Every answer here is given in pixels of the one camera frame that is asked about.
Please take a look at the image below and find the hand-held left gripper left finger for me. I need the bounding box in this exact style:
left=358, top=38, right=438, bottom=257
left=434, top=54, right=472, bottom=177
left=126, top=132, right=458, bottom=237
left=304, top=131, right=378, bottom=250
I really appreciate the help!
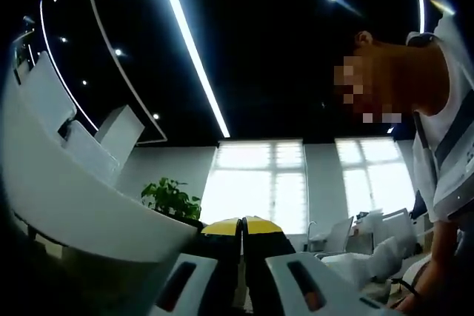
left=147, top=216, right=244, bottom=316

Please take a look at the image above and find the white square pillar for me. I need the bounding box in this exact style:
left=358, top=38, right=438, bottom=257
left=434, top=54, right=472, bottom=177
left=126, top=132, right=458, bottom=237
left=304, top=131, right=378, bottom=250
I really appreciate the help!
left=94, top=104, right=146, bottom=169

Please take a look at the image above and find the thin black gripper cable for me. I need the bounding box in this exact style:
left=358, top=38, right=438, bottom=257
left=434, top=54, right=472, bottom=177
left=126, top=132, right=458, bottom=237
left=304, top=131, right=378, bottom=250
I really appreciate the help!
left=391, top=278, right=423, bottom=299

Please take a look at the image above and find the white mesh office chair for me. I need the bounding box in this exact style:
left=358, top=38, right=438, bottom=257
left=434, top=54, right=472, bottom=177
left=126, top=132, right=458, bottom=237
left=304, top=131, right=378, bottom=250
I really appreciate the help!
left=309, top=215, right=356, bottom=258

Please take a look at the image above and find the straight ceiling light strip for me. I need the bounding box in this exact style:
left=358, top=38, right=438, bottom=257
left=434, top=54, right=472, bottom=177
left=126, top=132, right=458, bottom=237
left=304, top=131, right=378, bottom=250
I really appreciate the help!
left=39, top=0, right=99, bottom=131

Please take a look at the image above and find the person's leg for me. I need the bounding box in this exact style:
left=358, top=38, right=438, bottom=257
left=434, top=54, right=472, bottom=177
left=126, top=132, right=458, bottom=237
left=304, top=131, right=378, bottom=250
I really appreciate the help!
left=401, top=255, right=433, bottom=287

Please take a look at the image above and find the small white box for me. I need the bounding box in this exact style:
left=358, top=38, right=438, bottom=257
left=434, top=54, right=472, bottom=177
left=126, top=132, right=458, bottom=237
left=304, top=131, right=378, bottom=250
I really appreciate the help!
left=354, top=209, right=385, bottom=238

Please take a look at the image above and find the white gooseneck tube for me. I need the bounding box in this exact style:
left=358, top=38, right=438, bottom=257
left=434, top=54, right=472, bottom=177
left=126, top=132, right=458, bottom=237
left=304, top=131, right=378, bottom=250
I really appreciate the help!
left=305, top=220, right=318, bottom=253

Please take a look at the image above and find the grey office chair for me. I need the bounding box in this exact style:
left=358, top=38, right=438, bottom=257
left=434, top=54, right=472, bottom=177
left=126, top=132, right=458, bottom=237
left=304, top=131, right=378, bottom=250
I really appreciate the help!
left=381, top=207, right=418, bottom=250

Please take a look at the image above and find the person's head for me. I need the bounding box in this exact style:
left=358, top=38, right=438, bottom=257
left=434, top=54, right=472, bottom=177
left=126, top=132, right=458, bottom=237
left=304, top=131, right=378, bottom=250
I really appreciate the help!
left=353, top=30, right=453, bottom=117

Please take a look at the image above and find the green plant in white pot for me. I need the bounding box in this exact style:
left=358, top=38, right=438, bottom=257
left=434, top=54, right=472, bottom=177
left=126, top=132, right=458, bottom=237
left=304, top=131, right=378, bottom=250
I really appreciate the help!
left=140, top=177, right=203, bottom=223

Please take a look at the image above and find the long curved ceiling light strip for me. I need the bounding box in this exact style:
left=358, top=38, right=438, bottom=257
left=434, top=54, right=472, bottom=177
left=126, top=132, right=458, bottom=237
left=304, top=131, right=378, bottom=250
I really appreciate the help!
left=156, top=0, right=231, bottom=138

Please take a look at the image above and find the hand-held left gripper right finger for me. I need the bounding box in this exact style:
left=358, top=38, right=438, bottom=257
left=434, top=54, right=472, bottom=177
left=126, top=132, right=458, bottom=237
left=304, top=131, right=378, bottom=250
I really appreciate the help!
left=242, top=214, right=404, bottom=316

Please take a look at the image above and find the dark blue cloth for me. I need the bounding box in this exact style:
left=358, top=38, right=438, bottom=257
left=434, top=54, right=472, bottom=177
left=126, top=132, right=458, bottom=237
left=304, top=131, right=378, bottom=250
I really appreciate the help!
left=410, top=189, right=427, bottom=220

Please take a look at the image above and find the white plastic storage bin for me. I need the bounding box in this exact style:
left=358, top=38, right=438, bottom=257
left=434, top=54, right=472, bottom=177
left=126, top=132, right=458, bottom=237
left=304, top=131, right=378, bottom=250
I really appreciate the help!
left=64, top=119, right=121, bottom=184
left=20, top=50, right=79, bottom=135

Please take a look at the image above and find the white desk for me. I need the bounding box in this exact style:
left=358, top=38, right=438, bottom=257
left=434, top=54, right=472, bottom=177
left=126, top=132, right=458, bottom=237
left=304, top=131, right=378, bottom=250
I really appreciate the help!
left=0, top=40, right=204, bottom=263

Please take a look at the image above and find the person in white shirt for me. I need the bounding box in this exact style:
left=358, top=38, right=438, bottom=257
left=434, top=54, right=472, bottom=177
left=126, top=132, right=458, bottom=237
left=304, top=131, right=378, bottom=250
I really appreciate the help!
left=405, top=12, right=474, bottom=223

